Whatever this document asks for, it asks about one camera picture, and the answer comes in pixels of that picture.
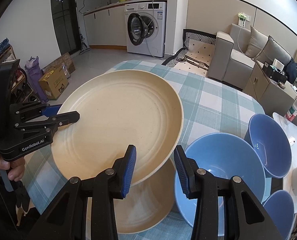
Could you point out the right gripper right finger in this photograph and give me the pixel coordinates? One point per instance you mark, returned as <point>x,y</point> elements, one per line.
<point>244,215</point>

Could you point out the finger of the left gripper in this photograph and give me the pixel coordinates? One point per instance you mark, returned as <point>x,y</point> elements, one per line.
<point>51,110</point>
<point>59,120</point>

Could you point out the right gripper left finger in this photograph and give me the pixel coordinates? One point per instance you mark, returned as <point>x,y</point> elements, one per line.
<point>66,215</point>

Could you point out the cream plate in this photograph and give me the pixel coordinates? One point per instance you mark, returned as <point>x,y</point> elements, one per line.
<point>147,203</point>
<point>118,109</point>

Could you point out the white kitchen counter cabinet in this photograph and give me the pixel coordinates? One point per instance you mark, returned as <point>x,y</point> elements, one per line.
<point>106,28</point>

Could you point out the person's left hand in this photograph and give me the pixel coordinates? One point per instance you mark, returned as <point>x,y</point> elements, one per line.
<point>16,168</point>

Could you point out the cardboard box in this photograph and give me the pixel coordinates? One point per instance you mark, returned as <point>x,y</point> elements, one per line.
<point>53,83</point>

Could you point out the shoe rack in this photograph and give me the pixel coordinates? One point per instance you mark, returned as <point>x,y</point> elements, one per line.
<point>15,79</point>

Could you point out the small blue bowl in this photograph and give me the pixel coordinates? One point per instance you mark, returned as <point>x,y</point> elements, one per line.
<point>280,207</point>

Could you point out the purple bag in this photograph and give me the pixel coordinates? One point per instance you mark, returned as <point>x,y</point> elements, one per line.
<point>34,72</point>

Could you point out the large blue bowl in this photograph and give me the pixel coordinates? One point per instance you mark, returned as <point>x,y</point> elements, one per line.
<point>224,155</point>

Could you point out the far blue bowl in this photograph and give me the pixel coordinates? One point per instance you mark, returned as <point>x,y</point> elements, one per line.
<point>271,144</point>

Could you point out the dark glass door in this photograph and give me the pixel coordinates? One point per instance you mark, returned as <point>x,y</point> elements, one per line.
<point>65,22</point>

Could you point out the clear water bottle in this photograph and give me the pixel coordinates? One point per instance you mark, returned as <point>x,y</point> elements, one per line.
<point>292,112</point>

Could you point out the grey side cabinet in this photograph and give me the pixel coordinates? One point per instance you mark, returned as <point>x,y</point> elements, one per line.
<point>268,93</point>

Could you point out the white washing machine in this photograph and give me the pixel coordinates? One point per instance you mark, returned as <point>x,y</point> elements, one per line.
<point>146,27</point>

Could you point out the black box on cabinet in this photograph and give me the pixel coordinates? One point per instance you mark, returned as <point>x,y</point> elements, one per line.
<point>273,73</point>

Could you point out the grey sofa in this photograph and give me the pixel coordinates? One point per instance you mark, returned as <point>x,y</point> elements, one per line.
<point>229,63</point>

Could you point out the dark grey cushion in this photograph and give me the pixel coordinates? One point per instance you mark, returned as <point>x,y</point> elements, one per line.
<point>271,51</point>

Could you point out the light grey cushion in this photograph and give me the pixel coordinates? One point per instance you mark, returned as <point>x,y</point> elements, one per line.
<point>256,43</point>

